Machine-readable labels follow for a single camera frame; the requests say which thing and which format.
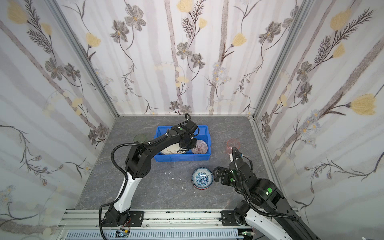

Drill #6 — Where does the cream plum blossom plate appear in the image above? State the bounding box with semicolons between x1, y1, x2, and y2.
161;143;188;155

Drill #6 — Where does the purple striped top bowl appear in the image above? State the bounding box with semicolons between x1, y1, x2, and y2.
191;140;208;154

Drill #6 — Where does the blue patterned bowl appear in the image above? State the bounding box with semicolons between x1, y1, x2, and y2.
192;168;214;186

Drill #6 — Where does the red patterned bottom bowl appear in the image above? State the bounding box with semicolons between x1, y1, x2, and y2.
193;184;211;190

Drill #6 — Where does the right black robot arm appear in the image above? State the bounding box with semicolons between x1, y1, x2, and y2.
214;147;319;240

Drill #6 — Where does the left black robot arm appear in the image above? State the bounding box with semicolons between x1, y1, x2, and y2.
99;113;199;240

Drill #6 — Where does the blue plastic bin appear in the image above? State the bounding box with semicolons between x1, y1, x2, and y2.
154;125;212;163

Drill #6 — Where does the pink glass cup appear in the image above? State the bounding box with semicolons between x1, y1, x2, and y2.
226;139;241;155

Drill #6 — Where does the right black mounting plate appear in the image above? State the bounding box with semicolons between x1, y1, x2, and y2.
221;210;247;227

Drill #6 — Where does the black mounting plate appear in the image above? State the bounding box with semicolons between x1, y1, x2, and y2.
101;211;145;228
221;210;247;227

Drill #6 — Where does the green glass cup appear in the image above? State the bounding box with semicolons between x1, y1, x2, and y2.
134;134;147;144

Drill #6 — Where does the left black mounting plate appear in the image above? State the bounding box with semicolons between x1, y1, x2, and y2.
101;211;145;228

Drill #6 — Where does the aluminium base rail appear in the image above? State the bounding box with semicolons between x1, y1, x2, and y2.
55;208;310;240

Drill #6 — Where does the white slotted cable duct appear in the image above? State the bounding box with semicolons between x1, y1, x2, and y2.
62;229;244;240

